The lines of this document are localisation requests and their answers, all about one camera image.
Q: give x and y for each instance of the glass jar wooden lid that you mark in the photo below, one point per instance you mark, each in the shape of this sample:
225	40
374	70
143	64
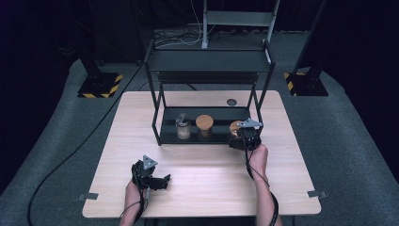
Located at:
204	123
234	128

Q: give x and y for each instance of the person's left hand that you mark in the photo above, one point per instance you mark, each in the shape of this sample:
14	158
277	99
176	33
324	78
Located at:
135	194

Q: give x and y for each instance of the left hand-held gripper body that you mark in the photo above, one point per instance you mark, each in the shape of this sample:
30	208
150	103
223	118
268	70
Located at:
144	174

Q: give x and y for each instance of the round black table grommet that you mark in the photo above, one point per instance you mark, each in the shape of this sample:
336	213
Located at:
231	102

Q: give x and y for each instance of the grey table edge bracket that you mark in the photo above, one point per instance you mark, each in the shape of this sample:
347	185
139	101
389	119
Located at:
316	194
88	196

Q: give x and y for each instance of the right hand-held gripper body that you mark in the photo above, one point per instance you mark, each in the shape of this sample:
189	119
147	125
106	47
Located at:
249	136

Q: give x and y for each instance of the glass shaker jar metal lid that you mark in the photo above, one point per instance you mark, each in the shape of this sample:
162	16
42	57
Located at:
183	127

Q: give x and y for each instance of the grey metal frame stand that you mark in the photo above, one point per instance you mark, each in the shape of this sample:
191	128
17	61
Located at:
238	19

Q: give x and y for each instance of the person's right hand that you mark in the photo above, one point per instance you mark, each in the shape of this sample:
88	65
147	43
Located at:
258	160

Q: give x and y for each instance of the black two-tier metal rack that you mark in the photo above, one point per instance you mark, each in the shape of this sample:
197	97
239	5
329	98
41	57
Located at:
204	66

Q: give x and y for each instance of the black stand with striped base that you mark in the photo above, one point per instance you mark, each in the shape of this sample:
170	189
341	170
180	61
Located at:
309	83
100	84

